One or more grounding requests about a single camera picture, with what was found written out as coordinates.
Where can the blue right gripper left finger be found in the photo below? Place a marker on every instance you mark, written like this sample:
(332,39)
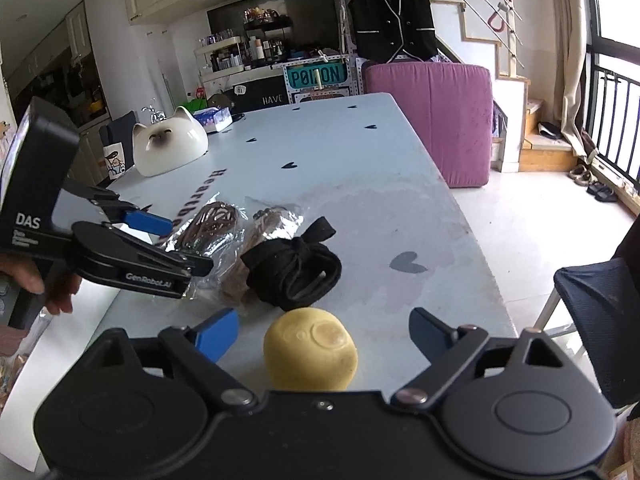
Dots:
(215,336)

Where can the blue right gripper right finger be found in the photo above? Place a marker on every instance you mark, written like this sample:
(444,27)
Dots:
(430,335)

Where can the yellow soft ball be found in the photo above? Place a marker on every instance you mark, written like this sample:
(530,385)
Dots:
(309,349)

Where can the black fabric band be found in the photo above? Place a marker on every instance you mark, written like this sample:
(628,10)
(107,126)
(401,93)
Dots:
(295,273)

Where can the clear bag brown beads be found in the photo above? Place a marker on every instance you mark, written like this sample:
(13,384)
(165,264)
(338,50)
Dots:
(268,222)

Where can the white shallow box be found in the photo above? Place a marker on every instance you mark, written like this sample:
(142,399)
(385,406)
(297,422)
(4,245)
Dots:
(58,348)

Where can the person left hand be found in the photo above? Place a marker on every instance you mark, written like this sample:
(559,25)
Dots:
(26,274)

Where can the dark blue chair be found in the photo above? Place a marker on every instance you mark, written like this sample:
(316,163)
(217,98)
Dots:
(116,138)

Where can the white cat head ornament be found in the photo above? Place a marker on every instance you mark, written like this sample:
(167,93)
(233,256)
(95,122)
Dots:
(167,145)

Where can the black chair near window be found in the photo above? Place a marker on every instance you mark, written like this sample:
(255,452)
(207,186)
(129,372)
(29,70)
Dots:
(603,302)

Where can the blue tissue pack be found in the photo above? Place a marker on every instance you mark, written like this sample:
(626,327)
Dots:
(214,119)

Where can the white tiered shelf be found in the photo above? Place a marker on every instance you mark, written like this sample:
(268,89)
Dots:
(227,57)

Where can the teal poison sign crate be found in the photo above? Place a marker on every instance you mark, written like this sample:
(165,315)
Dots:
(323,77)

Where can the black jacket on hanger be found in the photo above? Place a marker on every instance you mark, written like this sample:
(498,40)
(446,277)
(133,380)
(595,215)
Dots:
(388,29)

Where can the beige curtain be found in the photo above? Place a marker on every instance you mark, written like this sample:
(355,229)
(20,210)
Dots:
(571,33)

